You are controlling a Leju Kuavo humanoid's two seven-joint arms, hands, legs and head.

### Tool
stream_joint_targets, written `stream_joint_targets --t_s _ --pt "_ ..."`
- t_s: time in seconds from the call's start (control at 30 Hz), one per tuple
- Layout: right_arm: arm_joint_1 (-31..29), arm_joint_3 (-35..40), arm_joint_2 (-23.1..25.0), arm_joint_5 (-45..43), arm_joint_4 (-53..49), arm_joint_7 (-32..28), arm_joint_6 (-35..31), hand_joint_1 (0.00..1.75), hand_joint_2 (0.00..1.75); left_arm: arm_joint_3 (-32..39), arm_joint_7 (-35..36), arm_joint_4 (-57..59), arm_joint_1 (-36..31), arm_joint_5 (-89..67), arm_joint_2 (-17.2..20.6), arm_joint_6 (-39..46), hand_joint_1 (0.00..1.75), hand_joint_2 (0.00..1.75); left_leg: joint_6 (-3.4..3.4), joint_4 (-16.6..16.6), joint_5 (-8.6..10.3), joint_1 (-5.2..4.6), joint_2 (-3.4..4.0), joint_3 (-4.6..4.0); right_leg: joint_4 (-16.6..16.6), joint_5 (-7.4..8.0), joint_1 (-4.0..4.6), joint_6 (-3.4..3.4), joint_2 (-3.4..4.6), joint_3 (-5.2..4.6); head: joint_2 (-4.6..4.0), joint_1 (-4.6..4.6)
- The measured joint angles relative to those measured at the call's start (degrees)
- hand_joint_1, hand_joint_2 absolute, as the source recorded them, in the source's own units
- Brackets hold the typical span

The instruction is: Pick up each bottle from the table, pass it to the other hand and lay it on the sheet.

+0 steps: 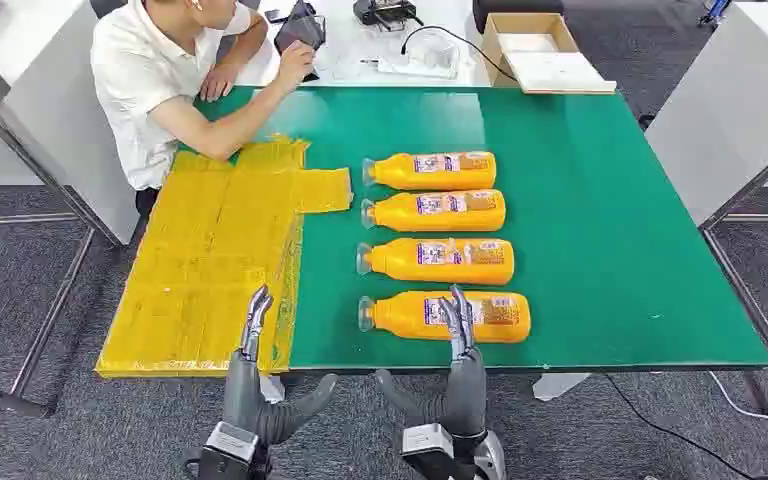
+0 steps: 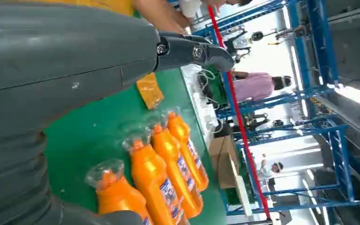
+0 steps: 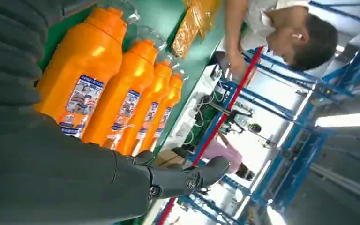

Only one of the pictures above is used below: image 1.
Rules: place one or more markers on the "flat white box lid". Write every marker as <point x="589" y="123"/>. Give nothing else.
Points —
<point x="556" y="73"/>

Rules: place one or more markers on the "open cardboard box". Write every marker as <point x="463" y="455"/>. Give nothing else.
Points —
<point x="493" y="50"/>

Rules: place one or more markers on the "person's right hand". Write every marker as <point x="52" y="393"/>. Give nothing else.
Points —
<point x="294" y="66"/>

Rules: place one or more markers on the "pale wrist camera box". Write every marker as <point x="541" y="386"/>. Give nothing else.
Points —
<point x="427" y="447"/>
<point x="232" y="442"/>

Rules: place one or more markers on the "orange drink bottle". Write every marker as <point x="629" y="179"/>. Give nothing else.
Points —
<point x="397" y="262"/>
<point x="397" y="316"/>
<point x="397" y="212"/>
<point x="397" y="172"/>

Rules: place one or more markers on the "black tablet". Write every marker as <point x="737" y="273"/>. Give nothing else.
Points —
<point x="301" y="30"/>

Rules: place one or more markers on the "grey table with metal frame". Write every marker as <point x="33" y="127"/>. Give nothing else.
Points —
<point x="735" y="86"/>
<point x="46" y="99"/>

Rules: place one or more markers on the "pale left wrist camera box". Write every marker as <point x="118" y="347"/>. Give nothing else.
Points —
<point x="232" y="442"/>

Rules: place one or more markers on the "clear plastic bag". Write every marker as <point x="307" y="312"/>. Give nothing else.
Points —
<point x="424" y="60"/>

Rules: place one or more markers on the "black electronic device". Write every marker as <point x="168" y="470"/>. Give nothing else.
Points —
<point x="384" y="12"/>

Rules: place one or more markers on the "green table mat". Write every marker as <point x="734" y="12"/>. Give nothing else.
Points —
<point x="589" y="232"/>

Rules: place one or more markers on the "white table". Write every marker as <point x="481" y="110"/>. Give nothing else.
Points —
<point x="351" y="66"/>

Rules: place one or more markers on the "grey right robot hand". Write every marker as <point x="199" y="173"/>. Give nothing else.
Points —
<point x="467" y="397"/>

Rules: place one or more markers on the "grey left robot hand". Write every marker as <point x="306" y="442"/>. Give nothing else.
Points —
<point x="243" y="391"/>

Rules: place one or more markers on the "white table leg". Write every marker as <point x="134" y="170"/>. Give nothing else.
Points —
<point x="556" y="385"/>
<point x="271" y="389"/>

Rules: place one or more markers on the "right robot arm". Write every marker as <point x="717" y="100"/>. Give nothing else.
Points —
<point x="491" y="458"/>

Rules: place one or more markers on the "person's left hand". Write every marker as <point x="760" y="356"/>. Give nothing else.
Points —
<point x="217" y="83"/>

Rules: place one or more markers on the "person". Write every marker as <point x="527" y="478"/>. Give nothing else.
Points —
<point x="139" y="79"/>

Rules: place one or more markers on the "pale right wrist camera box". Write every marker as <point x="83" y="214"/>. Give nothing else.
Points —
<point x="427" y="447"/>

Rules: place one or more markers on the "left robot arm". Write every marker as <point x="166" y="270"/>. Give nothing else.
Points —
<point x="215" y="472"/>

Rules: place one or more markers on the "yellow sheet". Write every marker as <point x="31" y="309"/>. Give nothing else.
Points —
<point x="192" y="265"/>

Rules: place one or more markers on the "blue object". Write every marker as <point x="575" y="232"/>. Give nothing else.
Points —
<point x="715" y="12"/>

